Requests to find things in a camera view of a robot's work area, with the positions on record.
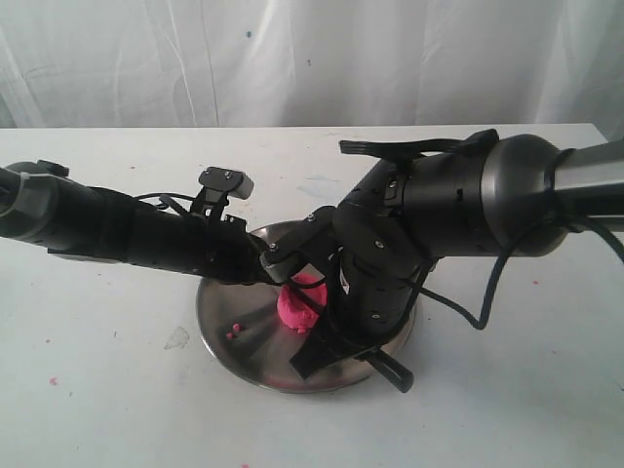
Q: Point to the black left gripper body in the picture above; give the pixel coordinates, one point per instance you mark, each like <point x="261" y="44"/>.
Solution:
<point x="223" y="250"/>

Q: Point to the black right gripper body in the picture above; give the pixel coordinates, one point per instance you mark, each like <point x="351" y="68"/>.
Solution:
<point x="372" y="305"/>

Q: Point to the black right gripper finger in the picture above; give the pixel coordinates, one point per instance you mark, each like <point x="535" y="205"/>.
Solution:
<point x="324" y="347"/>

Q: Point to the black knife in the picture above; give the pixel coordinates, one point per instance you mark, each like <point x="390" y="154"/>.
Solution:
<point x="397" y="374"/>

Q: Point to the pink dough lump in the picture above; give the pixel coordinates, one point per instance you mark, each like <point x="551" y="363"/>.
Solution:
<point x="300" y="305"/>

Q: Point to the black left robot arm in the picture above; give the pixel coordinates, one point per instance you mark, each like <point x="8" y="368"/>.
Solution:
<point x="42" y="206"/>

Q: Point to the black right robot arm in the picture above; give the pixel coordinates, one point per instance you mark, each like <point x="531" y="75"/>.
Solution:
<point x="424" y="201"/>

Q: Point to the round steel plate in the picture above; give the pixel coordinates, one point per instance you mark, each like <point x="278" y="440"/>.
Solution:
<point x="241" y="327"/>

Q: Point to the white backdrop curtain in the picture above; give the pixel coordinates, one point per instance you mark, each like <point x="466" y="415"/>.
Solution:
<point x="311" y="63"/>

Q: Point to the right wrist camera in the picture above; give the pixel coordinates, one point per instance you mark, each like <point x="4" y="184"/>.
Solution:
<point x="310" y="241"/>

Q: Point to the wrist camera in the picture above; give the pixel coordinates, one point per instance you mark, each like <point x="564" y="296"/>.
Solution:
<point x="310" y="241"/>
<point x="219" y="182"/>

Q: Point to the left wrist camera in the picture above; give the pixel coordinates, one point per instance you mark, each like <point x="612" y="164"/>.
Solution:
<point x="219" y="182"/>

